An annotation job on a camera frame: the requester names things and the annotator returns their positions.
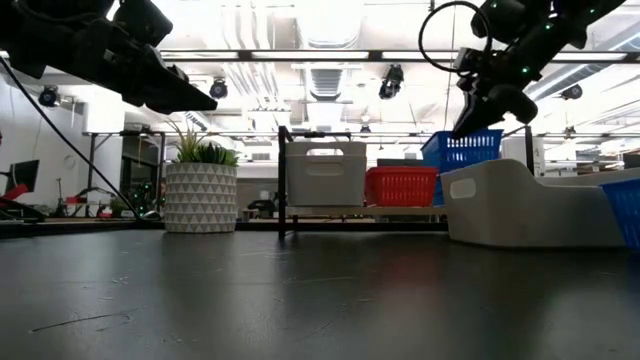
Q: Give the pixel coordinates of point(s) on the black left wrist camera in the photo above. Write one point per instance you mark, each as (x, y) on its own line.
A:
(145, 20)

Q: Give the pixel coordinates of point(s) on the black computer monitor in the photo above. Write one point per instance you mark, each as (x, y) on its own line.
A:
(25, 175)

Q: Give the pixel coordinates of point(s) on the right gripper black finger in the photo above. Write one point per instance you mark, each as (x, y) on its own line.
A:
(480, 112)
(465, 110)

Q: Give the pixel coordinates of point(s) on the wooden shelf with black frame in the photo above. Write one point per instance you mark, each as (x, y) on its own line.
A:
(340, 211)

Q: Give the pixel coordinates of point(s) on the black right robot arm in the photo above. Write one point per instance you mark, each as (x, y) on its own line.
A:
(560, 25)

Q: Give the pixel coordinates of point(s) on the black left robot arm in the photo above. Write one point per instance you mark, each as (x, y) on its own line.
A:
(40, 35)

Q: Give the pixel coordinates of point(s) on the black ceiling spotlight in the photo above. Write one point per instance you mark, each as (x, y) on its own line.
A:
(391, 82)
(48, 96)
(571, 91)
(218, 89)

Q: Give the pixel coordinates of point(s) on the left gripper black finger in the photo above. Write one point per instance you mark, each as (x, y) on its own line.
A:
(177, 75)
(175, 97)

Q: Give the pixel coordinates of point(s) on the black table mat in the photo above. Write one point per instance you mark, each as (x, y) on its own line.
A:
(300, 300)

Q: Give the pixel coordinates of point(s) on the white ceiling air duct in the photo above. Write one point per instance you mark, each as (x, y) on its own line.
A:
(327, 20)

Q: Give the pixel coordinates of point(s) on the white pillar with signs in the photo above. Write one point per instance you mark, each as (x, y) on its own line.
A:
(515, 150)

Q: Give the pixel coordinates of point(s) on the red plastic basket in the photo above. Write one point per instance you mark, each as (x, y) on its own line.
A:
(400, 192)
(400, 170)

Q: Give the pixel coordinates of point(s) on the red chair part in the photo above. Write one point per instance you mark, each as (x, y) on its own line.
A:
(15, 192)

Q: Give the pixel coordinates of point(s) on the succulent in patterned white pot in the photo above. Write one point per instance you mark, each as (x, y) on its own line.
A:
(200, 200)

